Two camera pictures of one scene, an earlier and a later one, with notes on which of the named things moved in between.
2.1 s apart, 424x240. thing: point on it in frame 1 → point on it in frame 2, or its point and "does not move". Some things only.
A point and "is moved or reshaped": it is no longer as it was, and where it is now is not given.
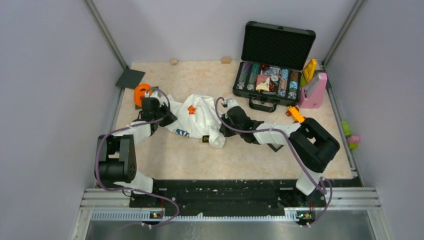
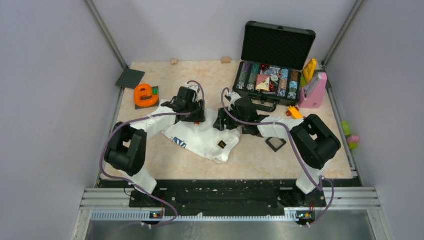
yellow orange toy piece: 294,112 does not move
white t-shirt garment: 198,117 is moved or reshaped
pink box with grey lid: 311,96 does not move
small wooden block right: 226,60 does not move
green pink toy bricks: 352,140 does not move
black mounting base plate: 228,197 does not move
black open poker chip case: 272,60 does not move
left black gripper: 170,118 → 199,116
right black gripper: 226,132 → 220,123
